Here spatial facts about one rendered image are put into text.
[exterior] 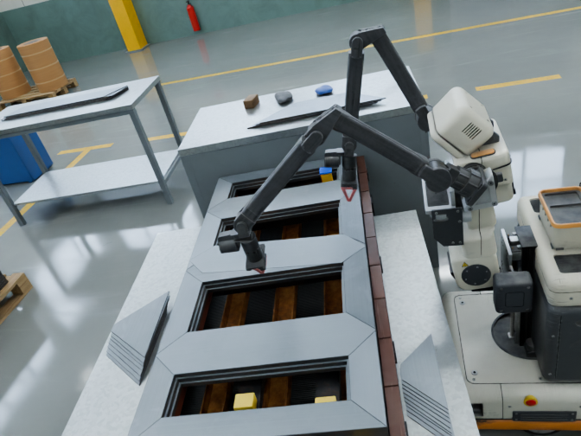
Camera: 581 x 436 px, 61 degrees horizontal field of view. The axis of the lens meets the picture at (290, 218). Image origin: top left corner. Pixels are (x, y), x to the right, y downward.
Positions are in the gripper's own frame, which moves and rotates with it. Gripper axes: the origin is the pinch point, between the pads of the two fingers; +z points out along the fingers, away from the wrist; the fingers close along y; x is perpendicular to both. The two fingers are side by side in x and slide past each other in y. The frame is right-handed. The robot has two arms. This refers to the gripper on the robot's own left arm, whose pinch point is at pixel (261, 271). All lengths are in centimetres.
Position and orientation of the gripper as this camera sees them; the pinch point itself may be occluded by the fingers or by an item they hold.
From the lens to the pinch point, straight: 180.1
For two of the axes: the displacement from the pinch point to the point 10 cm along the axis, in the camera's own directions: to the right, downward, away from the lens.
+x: 9.8, -1.5, -1.5
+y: 0.1, 7.3, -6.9
